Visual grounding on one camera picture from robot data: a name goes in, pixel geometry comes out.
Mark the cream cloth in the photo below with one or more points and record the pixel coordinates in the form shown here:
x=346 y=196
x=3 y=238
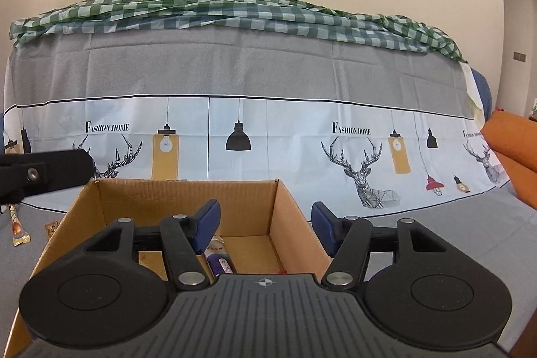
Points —
x=472 y=89

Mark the orange cushion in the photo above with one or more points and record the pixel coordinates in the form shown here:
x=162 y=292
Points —
x=516 y=148

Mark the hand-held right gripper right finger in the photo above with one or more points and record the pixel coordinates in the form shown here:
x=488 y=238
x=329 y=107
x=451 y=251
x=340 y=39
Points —
x=325 y=226

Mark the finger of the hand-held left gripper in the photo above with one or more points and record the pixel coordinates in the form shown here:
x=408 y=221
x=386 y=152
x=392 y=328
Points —
x=54 y=171

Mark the brown biscuit packet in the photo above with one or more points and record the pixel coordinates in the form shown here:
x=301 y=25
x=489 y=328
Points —
x=51 y=228

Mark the yellow snack packet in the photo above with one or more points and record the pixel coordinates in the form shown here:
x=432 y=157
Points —
x=16 y=230

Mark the grey deer-print cloth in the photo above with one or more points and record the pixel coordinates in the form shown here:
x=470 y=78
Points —
x=293 y=68

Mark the cardboard box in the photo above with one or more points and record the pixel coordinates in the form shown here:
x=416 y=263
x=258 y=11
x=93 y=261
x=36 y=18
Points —
x=289 y=215

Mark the wall switch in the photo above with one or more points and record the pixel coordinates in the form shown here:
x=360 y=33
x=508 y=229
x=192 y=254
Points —
x=520 y=56

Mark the purple snack packet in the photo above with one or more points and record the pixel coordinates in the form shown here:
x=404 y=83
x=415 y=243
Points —
x=220 y=261

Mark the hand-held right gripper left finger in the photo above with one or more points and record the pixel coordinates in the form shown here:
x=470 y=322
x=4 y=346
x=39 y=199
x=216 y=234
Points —
x=207 y=221

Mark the green checked cloth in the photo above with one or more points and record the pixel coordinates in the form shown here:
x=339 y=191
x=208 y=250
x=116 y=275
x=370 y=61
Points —
x=209 y=5

